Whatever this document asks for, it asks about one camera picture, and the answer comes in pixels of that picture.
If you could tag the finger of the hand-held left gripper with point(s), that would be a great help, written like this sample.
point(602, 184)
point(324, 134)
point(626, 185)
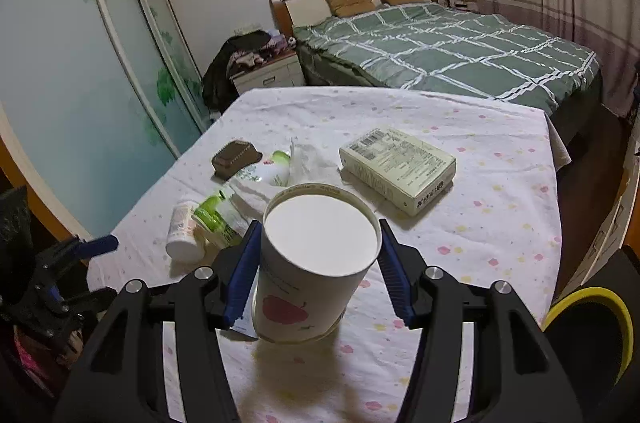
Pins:
point(102, 244)

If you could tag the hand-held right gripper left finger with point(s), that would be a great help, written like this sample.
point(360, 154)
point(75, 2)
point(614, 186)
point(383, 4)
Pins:
point(242, 273)

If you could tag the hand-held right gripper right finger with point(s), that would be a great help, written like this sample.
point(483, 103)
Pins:
point(395, 273)

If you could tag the green-lined paper cup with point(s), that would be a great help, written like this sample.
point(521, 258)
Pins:
point(212, 215)

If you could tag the white pill bottle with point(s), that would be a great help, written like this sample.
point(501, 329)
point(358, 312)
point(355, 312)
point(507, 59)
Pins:
point(181, 233)

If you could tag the large white paper cup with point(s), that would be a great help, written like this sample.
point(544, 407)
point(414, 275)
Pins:
point(310, 303)

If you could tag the white green packet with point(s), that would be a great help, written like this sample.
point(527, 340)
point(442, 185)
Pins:
point(265, 170)

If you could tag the cream cardboard carton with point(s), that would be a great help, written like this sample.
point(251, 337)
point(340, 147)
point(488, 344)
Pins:
point(395, 168)

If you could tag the brown lidded box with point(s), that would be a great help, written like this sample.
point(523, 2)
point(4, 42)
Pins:
point(235, 158)

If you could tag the white foam sheet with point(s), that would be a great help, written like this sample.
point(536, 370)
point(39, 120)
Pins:
point(310, 163)

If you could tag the yellow-rimmed trash bin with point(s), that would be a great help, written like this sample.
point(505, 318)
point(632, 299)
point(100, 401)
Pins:
point(590, 293)

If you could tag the polka-dot white tablecloth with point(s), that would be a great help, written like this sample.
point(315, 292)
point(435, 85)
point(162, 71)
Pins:
point(475, 228)

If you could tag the frosted glass wardrobe door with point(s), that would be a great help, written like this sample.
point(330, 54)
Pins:
point(75, 78)

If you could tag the white wooden nightstand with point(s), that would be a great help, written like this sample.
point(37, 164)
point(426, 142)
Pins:
point(270, 75)

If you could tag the dark clothes pile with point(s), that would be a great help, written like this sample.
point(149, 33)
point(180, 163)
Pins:
point(220, 73)

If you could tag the bed with green plaid duvet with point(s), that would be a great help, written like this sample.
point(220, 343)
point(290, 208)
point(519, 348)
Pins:
point(450, 48)

